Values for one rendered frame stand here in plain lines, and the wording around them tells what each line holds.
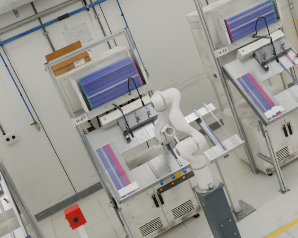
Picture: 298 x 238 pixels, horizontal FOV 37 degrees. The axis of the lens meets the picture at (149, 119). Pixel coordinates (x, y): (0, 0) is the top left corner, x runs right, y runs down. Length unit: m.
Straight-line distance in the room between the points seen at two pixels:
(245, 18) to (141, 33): 1.61
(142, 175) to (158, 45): 2.25
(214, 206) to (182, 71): 2.67
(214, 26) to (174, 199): 1.67
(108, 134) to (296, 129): 1.88
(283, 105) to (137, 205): 1.59
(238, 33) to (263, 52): 0.29
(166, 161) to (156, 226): 0.73
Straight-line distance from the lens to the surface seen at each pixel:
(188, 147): 3.13
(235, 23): 4.21
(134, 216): 4.08
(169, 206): 4.15
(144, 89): 3.94
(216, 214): 3.39
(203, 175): 3.25
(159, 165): 3.72
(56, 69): 4.07
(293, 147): 4.61
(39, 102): 5.28
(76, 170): 5.55
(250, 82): 4.16
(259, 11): 4.34
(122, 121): 3.87
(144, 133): 3.86
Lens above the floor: 2.37
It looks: 19 degrees down
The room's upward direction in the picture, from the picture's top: 22 degrees counter-clockwise
